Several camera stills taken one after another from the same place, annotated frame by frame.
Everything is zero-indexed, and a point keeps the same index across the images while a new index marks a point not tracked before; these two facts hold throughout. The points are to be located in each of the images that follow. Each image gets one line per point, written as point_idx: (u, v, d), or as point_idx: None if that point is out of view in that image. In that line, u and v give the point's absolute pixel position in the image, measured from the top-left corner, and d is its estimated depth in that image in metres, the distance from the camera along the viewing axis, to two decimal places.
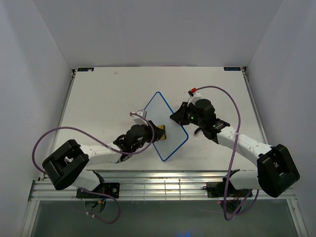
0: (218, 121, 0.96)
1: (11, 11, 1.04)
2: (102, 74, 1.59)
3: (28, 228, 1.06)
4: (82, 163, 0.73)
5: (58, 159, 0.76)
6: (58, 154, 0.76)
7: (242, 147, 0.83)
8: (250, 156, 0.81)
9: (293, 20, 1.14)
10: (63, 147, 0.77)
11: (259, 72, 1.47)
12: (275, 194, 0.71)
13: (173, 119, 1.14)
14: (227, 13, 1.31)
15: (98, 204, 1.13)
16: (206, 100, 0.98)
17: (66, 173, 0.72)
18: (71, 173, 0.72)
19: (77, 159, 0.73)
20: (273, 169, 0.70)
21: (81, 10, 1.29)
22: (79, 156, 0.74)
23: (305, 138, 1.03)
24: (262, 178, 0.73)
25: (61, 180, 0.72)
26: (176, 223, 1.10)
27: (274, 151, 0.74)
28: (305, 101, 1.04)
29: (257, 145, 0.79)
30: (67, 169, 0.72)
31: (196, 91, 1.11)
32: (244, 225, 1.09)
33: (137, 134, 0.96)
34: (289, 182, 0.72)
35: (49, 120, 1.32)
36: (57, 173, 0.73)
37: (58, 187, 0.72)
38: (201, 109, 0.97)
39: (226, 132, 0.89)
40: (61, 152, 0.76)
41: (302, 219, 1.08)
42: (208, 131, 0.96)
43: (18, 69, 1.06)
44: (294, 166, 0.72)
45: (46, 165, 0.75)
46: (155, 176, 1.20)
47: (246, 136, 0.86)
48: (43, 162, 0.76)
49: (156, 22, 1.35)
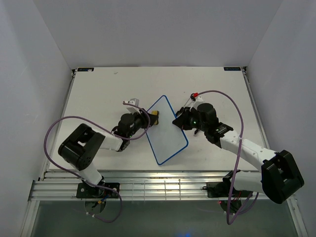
0: (221, 125, 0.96)
1: (10, 12, 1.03)
2: (102, 74, 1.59)
3: (28, 228, 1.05)
4: (99, 138, 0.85)
5: (74, 142, 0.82)
6: (73, 137, 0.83)
7: (246, 152, 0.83)
8: (254, 161, 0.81)
9: (293, 20, 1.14)
10: (77, 131, 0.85)
11: (259, 72, 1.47)
12: (279, 200, 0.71)
13: (177, 124, 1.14)
14: (227, 13, 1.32)
15: (98, 204, 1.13)
16: (209, 104, 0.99)
17: (87, 149, 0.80)
18: (91, 147, 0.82)
19: (94, 136, 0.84)
20: (278, 175, 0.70)
21: (81, 10, 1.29)
22: (95, 134, 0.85)
23: (305, 137, 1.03)
24: (265, 183, 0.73)
25: (83, 157, 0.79)
26: (176, 223, 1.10)
27: (278, 157, 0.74)
28: (305, 101, 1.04)
29: (261, 151, 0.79)
30: (88, 144, 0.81)
31: (198, 97, 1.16)
32: (244, 225, 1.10)
33: (128, 123, 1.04)
34: (293, 187, 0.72)
35: (49, 120, 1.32)
36: (76, 151, 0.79)
37: (80, 166, 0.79)
38: (204, 113, 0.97)
39: (230, 136, 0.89)
40: (77, 134, 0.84)
41: (302, 219, 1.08)
42: (211, 136, 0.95)
43: (17, 70, 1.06)
44: (297, 173, 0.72)
45: (63, 148, 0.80)
46: (155, 176, 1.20)
47: (250, 141, 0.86)
48: (59, 148, 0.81)
49: (156, 22, 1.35)
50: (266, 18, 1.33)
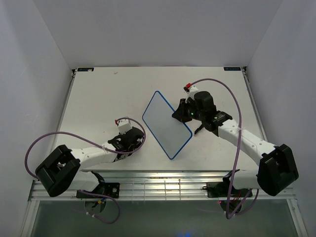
0: (219, 113, 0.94)
1: (10, 11, 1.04)
2: (102, 74, 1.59)
3: (28, 228, 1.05)
4: (74, 168, 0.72)
5: (50, 167, 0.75)
6: (49, 162, 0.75)
7: (246, 144, 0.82)
8: (253, 154, 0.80)
9: (294, 20, 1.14)
10: (53, 154, 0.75)
11: (259, 72, 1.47)
12: (273, 193, 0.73)
13: (176, 116, 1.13)
14: (227, 13, 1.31)
15: (98, 204, 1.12)
16: (205, 92, 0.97)
17: (59, 180, 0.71)
18: (63, 179, 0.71)
19: (68, 164, 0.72)
20: (276, 169, 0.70)
21: (81, 10, 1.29)
22: (69, 161, 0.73)
23: (306, 137, 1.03)
24: (261, 176, 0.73)
25: (54, 188, 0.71)
26: (176, 222, 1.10)
27: (277, 150, 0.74)
28: (305, 101, 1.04)
29: (260, 143, 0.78)
30: (60, 176, 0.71)
31: (191, 86, 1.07)
32: (244, 225, 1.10)
33: (138, 134, 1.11)
34: (287, 181, 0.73)
35: (49, 120, 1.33)
36: (49, 180, 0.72)
37: (53, 195, 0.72)
38: (200, 100, 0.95)
39: (229, 126, 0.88)
40: (53, 158, 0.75)
41: (302, 219, 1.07)
42: (208, 123, 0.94)
43: (18, 69, 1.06)
44: (294, 168, 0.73)
45: (39, 173, 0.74)
46: (155, 176, 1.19)
47: (250, 133, 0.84)
48: (36, 170, 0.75)
49: (156, 21, 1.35)
50: (266, 18, 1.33)
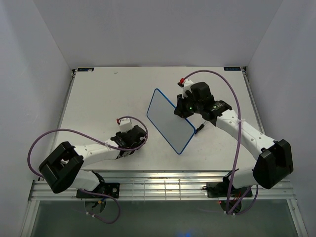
0: (217, 102, 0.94)
1: (10, 11, 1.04)
2: (102, 74, 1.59)
3: (28, 228, 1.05)
4: (77, 165, 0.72)
5: (53, 164, 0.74)
6: (52, 159, 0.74)
7: (245, 136, 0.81)
8: (250, 147, 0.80)
9: (294, 20, 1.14)
10: (57, 150, 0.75)
11: (259, 72, 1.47)
12: (267, 185, 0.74)
13: (177, 112, 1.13)
14: (227, 13, 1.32)
15: (98, 204, 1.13)
16: (201, 82, 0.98)
17: (62, 176, 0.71)
18: (67, 176, 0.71)
19: (72, 161, 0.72)
20: (273, 163, 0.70)
21: (81, 10, 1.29)
22: (73, 157, 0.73)
23: (306, 137, 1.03)
24: (258, 169, 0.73)
25: (58, 184, 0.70)
26: (176, 222, 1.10)
27: (275, 145, 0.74)
28: (305, 101, 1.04)
29: (260, 138, 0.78)
30: (64, 172, 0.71)
31: (185, 81, 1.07)
32: (244, 225, 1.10)
33: (141, 132, 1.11)
34: (281, 175, 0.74)
35: (49, 120, 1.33)
36: (53, 177, 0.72)
37: (56, 191, 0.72)
38: (196, 90, 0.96)
39: (228, 116, 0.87)
40: (56, 155, 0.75)
41: (302, 219, 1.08)
42: (205, 112, 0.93)
43: (18, 69, 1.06)
44: (290, 162, 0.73)
45: (42, 170, 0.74)
46: (155, 176, 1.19)
47: (249, 125, 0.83)
48: (39, 167, 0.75)
49: (156, 21, 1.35)
50: (266, 18, 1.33)
